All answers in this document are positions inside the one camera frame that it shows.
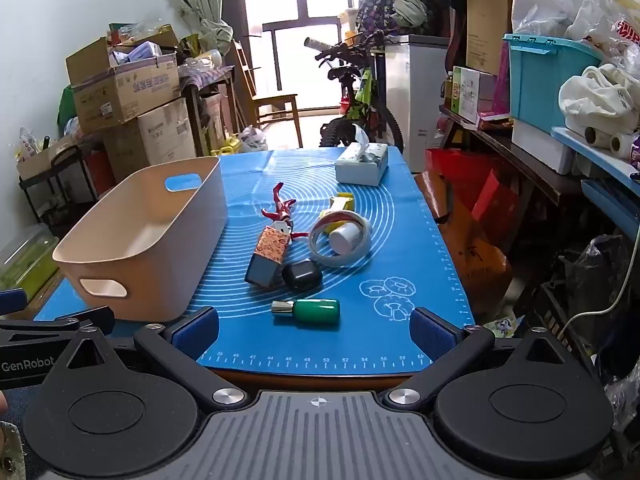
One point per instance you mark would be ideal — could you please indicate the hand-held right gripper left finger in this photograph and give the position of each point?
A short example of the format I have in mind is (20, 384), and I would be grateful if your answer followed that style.
(197, 332)

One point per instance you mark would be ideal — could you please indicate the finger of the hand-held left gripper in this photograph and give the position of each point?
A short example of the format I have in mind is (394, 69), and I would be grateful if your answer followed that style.
(11, 302)
(75, 321)

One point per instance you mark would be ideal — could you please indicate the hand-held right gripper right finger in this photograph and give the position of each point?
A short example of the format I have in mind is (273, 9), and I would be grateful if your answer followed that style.
(430, 332)

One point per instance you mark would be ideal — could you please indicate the beige plastic basket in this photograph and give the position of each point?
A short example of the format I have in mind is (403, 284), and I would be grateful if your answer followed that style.
(150, 240)

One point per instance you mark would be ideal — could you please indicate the green bottle with gold cap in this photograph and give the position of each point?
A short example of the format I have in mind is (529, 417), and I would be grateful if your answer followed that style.
(315, 311)

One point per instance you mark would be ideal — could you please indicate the black earbud case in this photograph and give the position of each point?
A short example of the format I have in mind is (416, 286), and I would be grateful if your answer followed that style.
(301, 275)

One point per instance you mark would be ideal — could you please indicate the small white bottle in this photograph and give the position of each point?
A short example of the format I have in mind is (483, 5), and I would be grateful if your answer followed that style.
(345, 237)

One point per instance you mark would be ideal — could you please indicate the red toy figure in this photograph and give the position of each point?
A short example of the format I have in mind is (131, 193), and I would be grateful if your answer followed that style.
(276, 210)

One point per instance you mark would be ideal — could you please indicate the yellow plastic toy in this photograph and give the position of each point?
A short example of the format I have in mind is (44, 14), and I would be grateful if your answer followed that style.
(342, 202)

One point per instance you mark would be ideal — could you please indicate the green transparent container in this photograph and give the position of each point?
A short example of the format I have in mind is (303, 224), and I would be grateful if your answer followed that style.
(25, 265)

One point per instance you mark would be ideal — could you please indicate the orange paper bag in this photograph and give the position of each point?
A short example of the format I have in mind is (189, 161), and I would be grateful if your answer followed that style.
(475, 260)

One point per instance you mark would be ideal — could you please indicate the blue silicone mat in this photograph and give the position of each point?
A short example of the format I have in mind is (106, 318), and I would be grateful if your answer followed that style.
(350, 300)

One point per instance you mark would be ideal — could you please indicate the black plastic crate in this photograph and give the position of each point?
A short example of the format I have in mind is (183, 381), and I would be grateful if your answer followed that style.
(555, 315)

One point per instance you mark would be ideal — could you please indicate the black metal cart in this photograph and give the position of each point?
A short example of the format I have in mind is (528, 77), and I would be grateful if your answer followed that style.
(60, 185)

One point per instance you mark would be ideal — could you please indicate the red paper bag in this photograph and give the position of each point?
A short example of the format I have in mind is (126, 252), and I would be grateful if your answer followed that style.
(465, 175)

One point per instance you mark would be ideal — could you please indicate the white tissue box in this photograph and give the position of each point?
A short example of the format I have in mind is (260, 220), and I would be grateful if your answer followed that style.
(360, 167)

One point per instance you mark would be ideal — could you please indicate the yellow plastic item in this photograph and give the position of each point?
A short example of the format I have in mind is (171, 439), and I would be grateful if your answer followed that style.
(225, 149)

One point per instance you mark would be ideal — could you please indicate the dark wooden shelf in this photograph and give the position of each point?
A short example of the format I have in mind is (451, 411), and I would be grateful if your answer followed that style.
(525, 165)

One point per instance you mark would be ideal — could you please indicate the large closed cardboard box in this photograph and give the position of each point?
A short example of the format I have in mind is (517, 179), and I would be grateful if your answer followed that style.
(160, 135)

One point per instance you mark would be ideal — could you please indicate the white plastic bag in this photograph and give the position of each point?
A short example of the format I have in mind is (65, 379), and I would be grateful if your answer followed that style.
(252, 137)

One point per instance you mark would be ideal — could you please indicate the white flat box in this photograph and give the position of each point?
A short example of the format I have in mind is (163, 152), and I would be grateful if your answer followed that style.
(540, 145)

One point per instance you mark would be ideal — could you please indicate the light blue shelf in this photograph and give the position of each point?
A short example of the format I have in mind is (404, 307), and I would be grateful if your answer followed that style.
(605, 195)

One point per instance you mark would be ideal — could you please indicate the white chest freezer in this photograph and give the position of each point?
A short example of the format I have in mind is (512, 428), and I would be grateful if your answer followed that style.
(415, 100)

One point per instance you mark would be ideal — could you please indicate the open cardboard box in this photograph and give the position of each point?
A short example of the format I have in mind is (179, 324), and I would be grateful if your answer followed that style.
(125, 90)

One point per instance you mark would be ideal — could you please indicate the green and white carton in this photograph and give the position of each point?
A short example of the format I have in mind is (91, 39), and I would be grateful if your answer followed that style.
(467, 95)

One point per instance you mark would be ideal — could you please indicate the wooden chair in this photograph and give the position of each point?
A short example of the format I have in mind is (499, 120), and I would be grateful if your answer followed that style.
(275, 100)

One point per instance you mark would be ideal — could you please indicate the green and black bicycle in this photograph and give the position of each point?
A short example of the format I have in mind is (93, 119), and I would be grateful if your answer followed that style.
(360, 90)

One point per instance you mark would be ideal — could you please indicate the cluttered small table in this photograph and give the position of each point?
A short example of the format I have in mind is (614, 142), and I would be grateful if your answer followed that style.
(210, 80)

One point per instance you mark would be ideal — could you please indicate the teal plastic storage bin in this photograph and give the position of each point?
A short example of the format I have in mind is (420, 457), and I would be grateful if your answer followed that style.
(540, 85)

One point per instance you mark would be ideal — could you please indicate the white cloth bag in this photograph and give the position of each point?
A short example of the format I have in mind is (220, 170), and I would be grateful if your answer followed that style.
(595, 95)

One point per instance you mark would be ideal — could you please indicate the tall brown cardboard box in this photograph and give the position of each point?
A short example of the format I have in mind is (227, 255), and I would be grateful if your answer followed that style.
(490, 25)

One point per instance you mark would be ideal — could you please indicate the pile of clothes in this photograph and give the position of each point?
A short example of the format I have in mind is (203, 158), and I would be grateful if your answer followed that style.
(395, 5)

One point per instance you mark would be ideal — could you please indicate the white plastic bags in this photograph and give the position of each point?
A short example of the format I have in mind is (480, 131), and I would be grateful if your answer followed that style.
(550, 5)

